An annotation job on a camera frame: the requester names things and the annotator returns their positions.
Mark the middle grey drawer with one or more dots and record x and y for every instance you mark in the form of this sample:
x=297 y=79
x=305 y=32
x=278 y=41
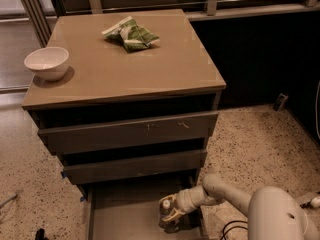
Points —
x=135 y=167

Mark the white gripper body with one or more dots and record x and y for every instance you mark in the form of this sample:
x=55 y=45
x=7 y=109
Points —
x=184 y=199

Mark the clear plastic water bottle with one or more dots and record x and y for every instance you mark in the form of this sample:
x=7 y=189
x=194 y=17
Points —
x=168 y=227

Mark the white ceramic bowl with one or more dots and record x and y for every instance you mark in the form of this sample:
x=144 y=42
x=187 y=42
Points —
x=49 y=63

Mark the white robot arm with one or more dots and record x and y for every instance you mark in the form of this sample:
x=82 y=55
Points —
x=271 y=212

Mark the black object bottom left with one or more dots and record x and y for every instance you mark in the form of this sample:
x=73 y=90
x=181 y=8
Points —
x=40 y=234

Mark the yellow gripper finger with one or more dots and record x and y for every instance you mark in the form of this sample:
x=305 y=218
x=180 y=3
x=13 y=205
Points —
x=168 y=201
x=171 y=215

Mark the grey drawer cabinet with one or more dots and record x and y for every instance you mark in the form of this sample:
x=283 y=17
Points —
x=105 y=83

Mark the green snack bag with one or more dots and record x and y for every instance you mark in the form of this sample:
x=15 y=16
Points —
x=130 y=35

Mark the top grey drawer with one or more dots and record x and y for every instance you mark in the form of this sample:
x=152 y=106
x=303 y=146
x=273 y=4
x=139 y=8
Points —
x=128 y=133

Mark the open bottom grey drawer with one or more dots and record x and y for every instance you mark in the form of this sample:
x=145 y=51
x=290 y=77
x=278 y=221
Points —
x=128 y=209

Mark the grey rod on floor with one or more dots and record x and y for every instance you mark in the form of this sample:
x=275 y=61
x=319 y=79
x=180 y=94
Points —
x=7 y=200

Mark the white power strip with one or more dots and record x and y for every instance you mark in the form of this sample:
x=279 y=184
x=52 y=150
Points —
x=309 y=200

